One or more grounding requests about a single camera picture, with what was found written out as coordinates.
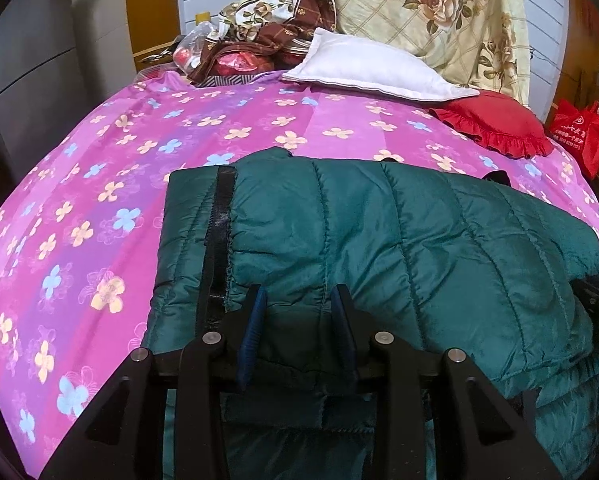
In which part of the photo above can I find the clear plastic bag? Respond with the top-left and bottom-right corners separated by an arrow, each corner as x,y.
172,21 -> 221,75

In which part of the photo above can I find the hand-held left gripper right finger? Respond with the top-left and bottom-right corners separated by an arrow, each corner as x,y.
329,283 -> 564,480

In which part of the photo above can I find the red ruffled cushion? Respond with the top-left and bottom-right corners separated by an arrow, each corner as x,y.
427,91 -> 555,160

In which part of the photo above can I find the red shiny cloth bundle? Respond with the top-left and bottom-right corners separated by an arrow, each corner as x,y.
214,50 -> 268,80

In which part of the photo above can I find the white pillow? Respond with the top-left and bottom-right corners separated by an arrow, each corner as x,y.
282,27 -> 481,102

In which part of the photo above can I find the red shopping bag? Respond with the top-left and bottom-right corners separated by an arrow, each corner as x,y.
548,99 -> 599,179

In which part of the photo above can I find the grey wardrobe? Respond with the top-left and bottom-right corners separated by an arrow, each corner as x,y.
0,0 -> 133,186

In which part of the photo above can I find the brown floral blanket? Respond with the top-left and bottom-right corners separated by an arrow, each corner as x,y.
187,0 -> 341,87

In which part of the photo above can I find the cream rose-print quilt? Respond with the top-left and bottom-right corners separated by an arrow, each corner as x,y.
271,0 -> 531,111

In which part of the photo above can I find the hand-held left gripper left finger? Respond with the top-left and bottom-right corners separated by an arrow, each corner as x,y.
38,283 -> 269,480

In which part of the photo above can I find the wooden headboard with white panels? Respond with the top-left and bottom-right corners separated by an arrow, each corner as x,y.
124,0 -> 599,126

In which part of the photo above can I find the pink floral bedsheet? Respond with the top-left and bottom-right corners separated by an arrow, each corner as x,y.
0,67 -> 599,480

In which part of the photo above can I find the dark green puffer jacket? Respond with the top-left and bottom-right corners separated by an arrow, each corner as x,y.
148,147 -> 599,480

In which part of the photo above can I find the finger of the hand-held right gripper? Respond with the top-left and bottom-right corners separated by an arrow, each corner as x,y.
572,276 -> 599,343

